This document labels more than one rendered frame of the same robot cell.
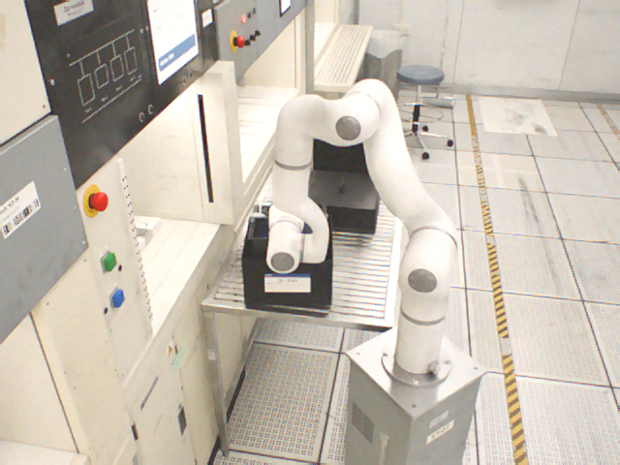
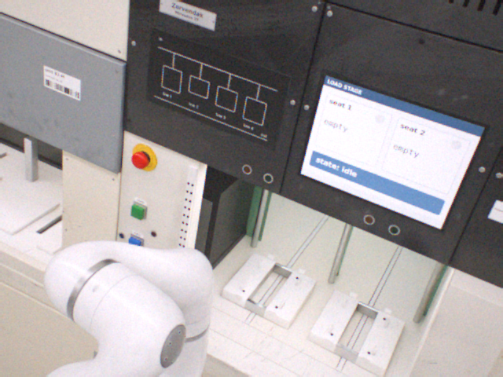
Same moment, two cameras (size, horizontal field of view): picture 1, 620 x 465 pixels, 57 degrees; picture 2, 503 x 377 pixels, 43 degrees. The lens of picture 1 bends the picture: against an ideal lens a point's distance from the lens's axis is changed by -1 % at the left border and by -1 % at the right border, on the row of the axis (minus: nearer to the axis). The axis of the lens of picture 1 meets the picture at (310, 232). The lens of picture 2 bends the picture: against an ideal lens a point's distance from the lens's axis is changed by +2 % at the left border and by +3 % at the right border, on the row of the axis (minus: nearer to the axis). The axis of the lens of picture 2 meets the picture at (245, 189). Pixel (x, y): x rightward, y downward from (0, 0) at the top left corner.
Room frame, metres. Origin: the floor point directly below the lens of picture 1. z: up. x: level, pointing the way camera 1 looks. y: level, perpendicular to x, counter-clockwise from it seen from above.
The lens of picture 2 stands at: (1.47, -0.70, 2.09)
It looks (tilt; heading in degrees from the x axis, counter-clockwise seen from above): 33 degrees down; 101
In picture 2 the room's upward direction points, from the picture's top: 11 degrees clockwise
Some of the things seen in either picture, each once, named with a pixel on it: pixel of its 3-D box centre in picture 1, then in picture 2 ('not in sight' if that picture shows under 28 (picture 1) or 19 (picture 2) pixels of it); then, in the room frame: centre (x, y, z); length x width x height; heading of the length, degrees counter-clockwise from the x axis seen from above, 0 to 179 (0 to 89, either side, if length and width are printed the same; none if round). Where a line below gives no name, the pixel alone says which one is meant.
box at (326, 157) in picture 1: (350, 139); not in sight; (2.38, -0.18, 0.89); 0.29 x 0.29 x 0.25; 76
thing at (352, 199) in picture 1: (341, 196); not in sight; (1.97, -0.12, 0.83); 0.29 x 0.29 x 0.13; 80
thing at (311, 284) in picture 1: (289, 257); not in sight; (1.53, 0.07, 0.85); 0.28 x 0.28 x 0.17; 89
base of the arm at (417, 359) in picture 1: (418, 336); not in sight; (1.15, -0.29, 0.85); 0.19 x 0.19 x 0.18
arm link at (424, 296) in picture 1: (425, 280); not in sight; (1.12, -0.28, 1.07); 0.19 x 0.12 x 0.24; 161
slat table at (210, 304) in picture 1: (325, 285); not in sight; (1.99, -0.07, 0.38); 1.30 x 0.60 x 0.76; 170
